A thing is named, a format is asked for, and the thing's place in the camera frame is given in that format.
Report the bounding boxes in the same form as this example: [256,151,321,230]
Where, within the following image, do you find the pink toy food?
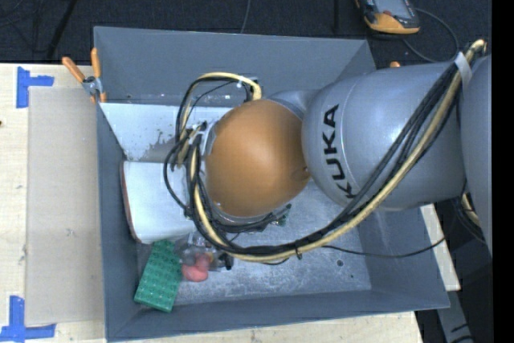
[182,255,210,283]

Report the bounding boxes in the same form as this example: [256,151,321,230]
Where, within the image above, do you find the dark green flat block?
[133,239,184,313]

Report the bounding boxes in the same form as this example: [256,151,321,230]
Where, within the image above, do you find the pale cardboard board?
[24,86,106,329]

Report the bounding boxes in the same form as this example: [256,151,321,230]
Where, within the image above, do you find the grey metal bin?
[92,26,451,342]

